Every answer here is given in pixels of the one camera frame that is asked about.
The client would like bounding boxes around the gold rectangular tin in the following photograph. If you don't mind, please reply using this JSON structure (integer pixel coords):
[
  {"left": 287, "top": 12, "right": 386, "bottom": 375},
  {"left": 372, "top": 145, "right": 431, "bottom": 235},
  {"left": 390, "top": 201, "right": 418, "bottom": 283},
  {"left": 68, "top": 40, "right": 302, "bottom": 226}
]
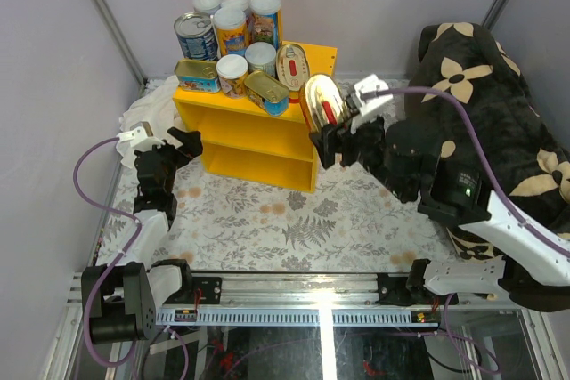
[
  {"left": 244, "top": 70, "right": 289, "bottom": 117},
  {"left": 175, "top": 59, "right": 221, "bottom": 93}
]

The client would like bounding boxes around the blue labelled gold-top can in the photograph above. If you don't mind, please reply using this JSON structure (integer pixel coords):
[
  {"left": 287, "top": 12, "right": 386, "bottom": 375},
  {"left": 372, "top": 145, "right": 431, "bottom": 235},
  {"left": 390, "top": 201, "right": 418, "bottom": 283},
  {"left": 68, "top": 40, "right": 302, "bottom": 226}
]
[{"left": 174, "top": 12, "right": 218, "bottom": 61}]

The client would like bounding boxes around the aluminium mounting rail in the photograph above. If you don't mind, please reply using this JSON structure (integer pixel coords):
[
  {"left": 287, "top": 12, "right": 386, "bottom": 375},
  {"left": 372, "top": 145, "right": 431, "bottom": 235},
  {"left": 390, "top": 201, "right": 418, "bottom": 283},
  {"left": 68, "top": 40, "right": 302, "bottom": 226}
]
[{"left": 90, "top": 272, "right": 519, "bottom": 340}]

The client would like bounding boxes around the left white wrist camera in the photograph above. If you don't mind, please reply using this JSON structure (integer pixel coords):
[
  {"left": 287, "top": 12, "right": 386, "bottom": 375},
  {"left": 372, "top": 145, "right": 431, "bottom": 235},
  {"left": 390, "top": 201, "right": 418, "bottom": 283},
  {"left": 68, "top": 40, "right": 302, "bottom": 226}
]
[{"left": 117, "top": 121, "right": 163, "bottom": 152}]

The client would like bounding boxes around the grey lid small can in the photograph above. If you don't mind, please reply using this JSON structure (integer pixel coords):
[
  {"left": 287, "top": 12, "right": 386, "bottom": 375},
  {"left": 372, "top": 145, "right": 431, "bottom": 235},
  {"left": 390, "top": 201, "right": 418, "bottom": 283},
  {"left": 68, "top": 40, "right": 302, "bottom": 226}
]
[{"left": 245, "top": 42, "right": 276, "bottom": 78}]

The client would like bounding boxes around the white lid small can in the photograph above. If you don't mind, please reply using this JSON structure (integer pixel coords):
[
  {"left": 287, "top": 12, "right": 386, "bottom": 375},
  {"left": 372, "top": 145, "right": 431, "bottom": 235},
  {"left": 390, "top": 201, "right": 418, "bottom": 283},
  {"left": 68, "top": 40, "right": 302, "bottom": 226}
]
[{"left": 216, "top": 54, "right": 248, "bottom": 99}]

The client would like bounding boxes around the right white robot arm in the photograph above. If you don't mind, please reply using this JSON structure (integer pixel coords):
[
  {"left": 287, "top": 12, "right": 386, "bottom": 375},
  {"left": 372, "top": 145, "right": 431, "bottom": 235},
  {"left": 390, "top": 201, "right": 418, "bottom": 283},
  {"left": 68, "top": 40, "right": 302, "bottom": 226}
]
[{"left": 309, "top": 117, "right": 569, "bottom": 312}]

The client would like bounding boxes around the white red snack canister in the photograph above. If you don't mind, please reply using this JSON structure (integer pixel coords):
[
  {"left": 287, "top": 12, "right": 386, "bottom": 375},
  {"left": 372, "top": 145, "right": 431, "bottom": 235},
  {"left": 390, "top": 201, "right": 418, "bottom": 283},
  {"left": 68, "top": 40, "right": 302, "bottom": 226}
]
[{"left": 220, "top": 0, "right": 249, "bottom": 13}]

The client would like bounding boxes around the gold oval tin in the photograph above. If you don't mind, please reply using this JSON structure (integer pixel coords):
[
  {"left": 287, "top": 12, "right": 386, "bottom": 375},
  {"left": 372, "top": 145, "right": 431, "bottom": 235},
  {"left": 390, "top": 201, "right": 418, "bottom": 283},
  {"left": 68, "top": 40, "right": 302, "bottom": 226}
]
[
  {"left": 299, "top": 74, "right": 348, "bottom": 133},
  {"left": 276, "top": 43, "right": 310, "bottom": 103}
]

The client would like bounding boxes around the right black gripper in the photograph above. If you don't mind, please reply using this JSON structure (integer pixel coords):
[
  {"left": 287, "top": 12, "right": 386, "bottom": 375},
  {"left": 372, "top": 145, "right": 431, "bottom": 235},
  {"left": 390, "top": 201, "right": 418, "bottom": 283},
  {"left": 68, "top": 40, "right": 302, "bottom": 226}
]
[{"left": 308, "top": 102, "right": 411, "bottom": 198}]

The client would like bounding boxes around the white orange snack canister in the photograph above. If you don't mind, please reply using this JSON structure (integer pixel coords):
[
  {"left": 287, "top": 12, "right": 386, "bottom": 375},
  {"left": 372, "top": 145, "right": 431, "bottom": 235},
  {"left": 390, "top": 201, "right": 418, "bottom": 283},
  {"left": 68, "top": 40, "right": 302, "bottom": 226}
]
[{"left": 192, "top": 0, "right": 222, "bottom": 16}]

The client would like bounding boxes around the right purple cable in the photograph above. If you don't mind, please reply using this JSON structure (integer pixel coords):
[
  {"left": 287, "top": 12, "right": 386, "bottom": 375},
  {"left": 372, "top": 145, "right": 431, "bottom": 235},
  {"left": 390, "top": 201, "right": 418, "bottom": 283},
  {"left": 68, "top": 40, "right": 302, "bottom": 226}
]
[{"left": 364, "top": 87, "right": 570, "bottom": 376}]

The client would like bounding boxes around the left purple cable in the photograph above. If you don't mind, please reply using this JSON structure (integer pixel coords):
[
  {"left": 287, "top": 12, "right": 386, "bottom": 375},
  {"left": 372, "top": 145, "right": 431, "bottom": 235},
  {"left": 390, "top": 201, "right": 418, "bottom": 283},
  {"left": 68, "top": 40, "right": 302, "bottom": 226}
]
[{"left": 72, "top": 137, "right": 143, "bottom": 369}]

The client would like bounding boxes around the orange blue tall canister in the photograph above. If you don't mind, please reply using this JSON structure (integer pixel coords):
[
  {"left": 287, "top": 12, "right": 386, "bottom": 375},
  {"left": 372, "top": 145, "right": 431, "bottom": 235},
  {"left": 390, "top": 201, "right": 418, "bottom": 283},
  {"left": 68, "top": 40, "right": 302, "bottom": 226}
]
[{"left": 213, "top": 7, "right": 249, "bottom": 56}]

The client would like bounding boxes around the clear jar colourful candy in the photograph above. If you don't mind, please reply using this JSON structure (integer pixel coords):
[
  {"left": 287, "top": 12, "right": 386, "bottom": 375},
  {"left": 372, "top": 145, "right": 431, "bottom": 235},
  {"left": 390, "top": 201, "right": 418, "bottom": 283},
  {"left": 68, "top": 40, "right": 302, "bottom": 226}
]
[{"left": 249, "top": 0, "right": 282, "bottom": 49}]

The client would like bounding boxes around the purple cable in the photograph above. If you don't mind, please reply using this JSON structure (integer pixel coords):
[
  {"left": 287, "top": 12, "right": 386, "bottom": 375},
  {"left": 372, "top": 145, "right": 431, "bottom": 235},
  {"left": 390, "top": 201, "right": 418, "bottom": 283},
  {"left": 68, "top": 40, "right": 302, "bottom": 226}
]
[
  {"left": 364, "top": 87, "right": 570, "bottom": 376},
  {"left": 72, "top": 137, "right": 143, "bottom": 369}
]

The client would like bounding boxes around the black floral plush blanket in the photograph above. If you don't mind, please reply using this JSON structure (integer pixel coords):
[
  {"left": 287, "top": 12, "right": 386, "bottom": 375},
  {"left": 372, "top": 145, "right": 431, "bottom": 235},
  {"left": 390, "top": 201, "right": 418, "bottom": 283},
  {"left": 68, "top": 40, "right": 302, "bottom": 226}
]
[{"left": 410, "top": 22, "right": 569, "bottom": 239}]

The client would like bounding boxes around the crumpled cream cloth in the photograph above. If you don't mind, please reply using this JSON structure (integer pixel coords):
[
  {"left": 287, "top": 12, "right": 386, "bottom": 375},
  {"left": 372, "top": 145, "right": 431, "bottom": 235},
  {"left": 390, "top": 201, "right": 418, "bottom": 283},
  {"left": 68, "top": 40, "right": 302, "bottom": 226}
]
[{"left": 119, "top": 76, "right": 186, "bottom": 147}]

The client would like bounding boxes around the left metal corner post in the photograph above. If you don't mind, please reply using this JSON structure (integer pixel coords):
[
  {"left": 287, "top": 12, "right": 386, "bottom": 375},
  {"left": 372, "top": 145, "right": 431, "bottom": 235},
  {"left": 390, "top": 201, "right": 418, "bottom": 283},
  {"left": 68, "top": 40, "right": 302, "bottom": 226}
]
[{"left": 91, "top": 0, "right": 148, "bottom": 87}]

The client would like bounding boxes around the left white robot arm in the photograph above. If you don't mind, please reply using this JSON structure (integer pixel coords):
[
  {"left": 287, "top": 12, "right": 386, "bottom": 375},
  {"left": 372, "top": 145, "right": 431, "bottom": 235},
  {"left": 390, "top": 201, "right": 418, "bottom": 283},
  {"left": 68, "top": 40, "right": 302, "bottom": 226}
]
[{"left": 81, "top": 123, "right": 203, "bottom": 345}]

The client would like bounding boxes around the yellow wooden shelf cabinet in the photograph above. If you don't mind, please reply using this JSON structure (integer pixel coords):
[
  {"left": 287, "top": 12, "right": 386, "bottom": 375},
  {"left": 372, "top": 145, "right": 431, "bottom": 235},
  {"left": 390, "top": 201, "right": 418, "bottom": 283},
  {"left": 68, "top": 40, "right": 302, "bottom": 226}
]
[{"left": 171, "top": 39, "right": 338, "bottom": 194}]

